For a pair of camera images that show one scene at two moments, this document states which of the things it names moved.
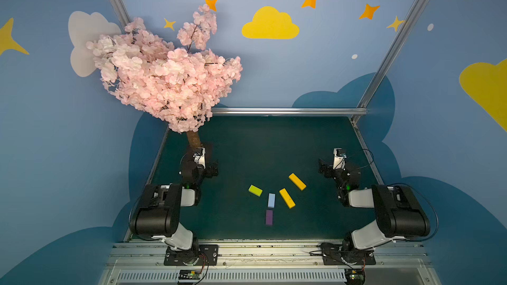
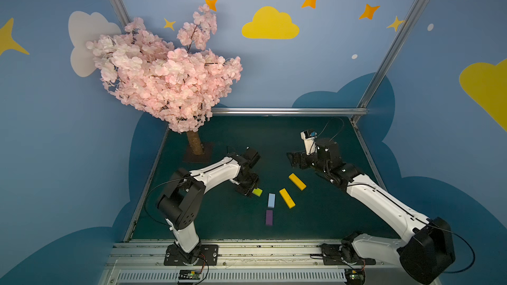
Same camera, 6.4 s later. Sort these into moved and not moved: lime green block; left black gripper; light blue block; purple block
Moved: left black gripper
Not moved: lime green block; light blue block; purple block
